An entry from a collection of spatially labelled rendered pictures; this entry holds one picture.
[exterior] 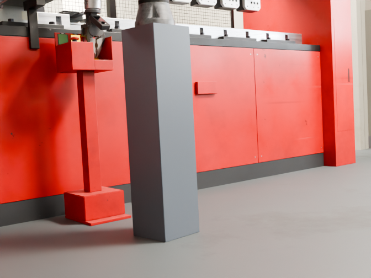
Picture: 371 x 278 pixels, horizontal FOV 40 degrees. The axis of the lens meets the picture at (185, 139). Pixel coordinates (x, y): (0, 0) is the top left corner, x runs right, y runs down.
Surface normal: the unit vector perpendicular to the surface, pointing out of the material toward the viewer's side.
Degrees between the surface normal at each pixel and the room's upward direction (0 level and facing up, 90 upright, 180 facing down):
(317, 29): 90
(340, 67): 90
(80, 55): 90
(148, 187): 90
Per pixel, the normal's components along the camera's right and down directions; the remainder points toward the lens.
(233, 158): 0.63, 0.01
